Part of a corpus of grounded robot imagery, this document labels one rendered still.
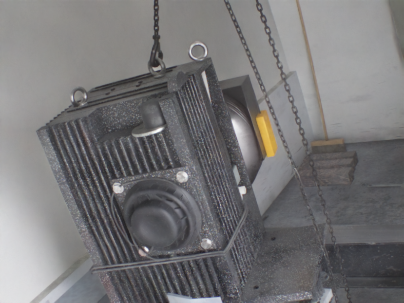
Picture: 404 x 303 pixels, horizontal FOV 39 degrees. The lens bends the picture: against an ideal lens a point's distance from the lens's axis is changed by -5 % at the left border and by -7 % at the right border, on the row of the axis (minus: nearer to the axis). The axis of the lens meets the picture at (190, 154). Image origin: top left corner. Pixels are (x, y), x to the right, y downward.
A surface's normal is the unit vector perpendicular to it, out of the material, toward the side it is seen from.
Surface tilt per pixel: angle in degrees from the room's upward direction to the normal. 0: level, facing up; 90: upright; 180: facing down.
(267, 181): 90
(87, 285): 0
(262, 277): 0
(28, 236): 90
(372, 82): 90
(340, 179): 90
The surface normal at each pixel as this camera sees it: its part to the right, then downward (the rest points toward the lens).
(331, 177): -0.51, 0.44
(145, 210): -0.29, 0.41
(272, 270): -0.31, -0.90
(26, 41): 0.80, -0.07
